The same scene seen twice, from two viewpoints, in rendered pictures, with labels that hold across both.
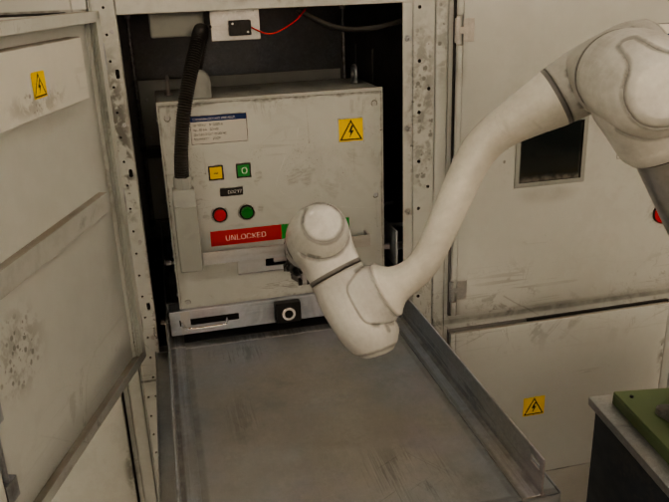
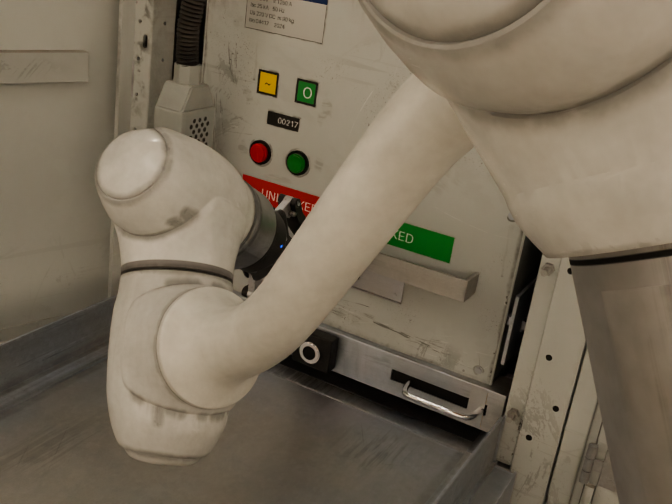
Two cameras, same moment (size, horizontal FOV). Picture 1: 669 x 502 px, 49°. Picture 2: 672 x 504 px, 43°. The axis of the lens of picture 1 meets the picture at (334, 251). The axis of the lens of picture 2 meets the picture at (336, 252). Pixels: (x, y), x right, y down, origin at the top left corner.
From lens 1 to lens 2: 0.96 m
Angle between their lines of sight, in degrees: 37
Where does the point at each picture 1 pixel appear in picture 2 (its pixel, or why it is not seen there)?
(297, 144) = (396, 75)
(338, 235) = (137, 195)
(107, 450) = not seen: hidden behind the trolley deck
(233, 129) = (304, 19)
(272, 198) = (338, 155)
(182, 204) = (166, 104)
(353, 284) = (140, 302)
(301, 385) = not seen: hidden behind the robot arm
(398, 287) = (196, 347)
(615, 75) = not seen: outside the picture
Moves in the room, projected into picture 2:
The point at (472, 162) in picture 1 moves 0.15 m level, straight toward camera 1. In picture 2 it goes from (384, 131) to (173, 142)
